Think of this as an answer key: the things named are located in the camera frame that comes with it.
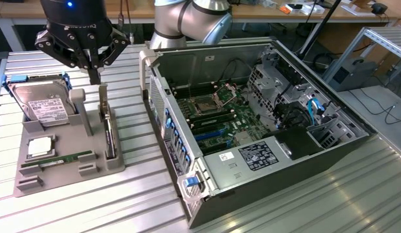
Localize hard disk in blue caddy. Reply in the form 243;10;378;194
1;71;74;128

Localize black PC case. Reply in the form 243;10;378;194
139;36;379;229

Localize slotted metal disk bay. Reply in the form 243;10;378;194
308;116;356;149

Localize black tripod pole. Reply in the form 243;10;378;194
298;0;343;55

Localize CPU socket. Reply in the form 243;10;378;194
191;97;216;115

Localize metal socket cover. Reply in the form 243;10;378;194
212;82;239;107

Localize black coiled cable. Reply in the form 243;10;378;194
312;53;332;73

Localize silver heat sink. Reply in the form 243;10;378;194
233;132;252;144

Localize grey power supply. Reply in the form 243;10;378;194
203;135;291;191

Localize long black expansion slot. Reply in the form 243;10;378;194
199;142;232;152

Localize grey parts rack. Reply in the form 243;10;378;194
13;82;127;197

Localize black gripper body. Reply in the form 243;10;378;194
40;0;113;50

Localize blue disk wire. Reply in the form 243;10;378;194
306;96;323;127

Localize green RAM stick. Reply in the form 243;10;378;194
21;151;92;168

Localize wooden desk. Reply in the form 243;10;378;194
0;0;401;27

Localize silver CPU chip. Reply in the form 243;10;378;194
26;138;54;156

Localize white papers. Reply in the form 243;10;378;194
340;4;375;17

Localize black wire loop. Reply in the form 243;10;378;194
217;59;243;83

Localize black wire bundle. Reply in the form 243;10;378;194
272;100;312;129

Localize perforated metal disk bay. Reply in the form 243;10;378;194
247;64;306;115

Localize graphics card with fan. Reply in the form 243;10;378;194
97;82;119;161

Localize black camera cable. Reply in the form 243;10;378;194
117;0;125;27

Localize black cable with silver plug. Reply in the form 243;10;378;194
125;0;136;45

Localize white box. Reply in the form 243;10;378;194
286;3;326;15

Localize aluminium profile frame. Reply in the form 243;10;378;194
322;26;401;84

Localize thin black cable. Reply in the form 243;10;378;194
348;89;401;126

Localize black plastic shroud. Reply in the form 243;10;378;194
264;127;326;161

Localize small black device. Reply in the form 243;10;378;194
371;2;387;14

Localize grey metal box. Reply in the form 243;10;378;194
327;58;379;92

